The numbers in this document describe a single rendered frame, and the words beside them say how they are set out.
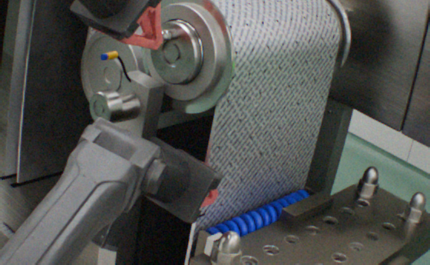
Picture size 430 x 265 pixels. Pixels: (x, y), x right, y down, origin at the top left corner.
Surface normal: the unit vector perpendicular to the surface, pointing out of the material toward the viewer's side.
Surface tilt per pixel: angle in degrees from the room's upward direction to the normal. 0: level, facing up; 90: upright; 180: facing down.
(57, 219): 12
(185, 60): 90
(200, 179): 60
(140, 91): 90
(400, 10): 90
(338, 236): 0
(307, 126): 90
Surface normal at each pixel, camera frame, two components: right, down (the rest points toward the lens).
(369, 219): 0.18, -0.90
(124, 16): -0.43, -0.45
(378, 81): -0.67, 0.18
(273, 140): 0.72, 0.39
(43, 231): 0.33, -0.80
